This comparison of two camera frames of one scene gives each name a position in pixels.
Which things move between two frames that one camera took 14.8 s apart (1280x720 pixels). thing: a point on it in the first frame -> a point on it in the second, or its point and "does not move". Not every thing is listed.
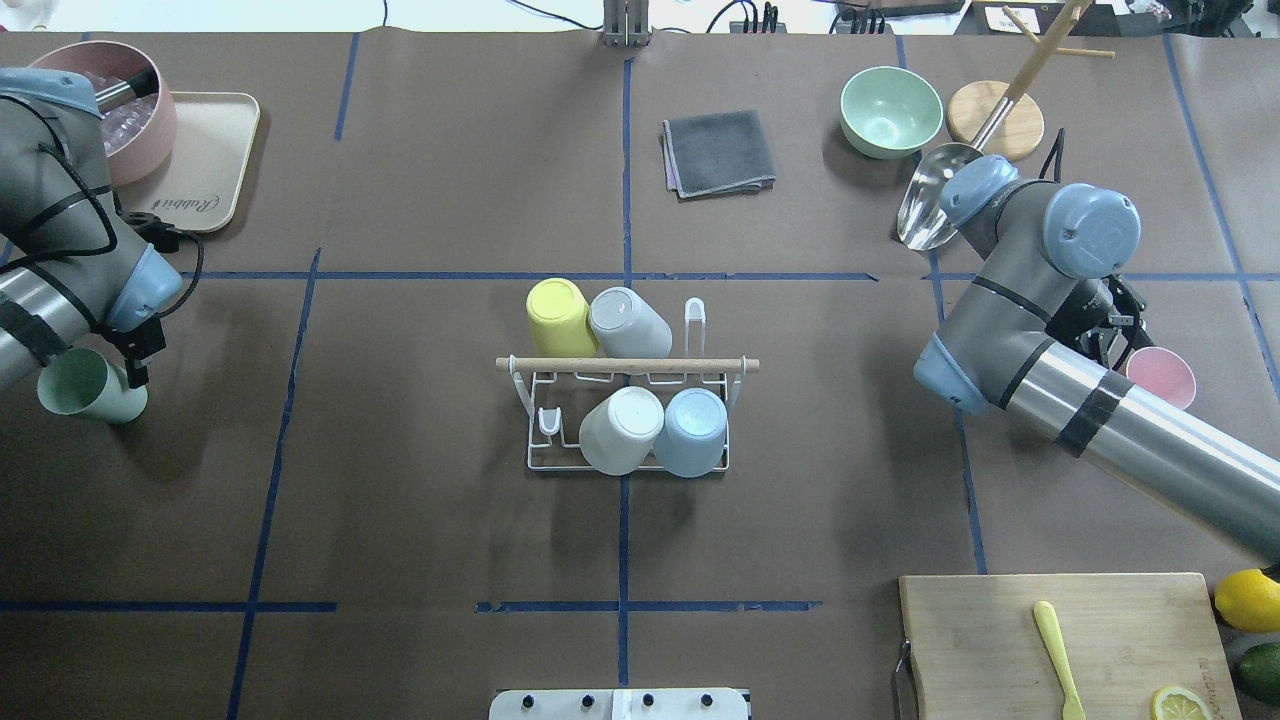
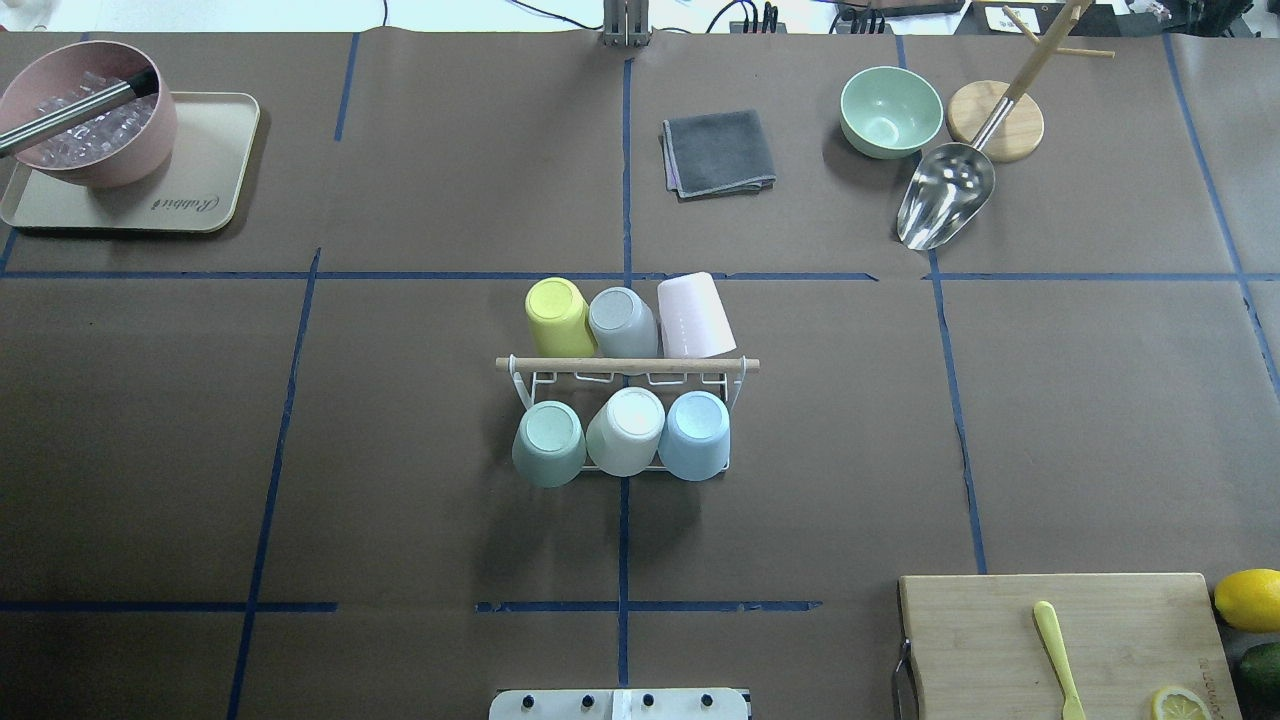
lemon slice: (1175, 703) does not move
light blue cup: (691, 443) does not move
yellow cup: (562, 326) does not move
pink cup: (1163, 374) -> (693, 321)
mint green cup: (81, 381) -> (549, 445)
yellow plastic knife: (1046, 617) does not move
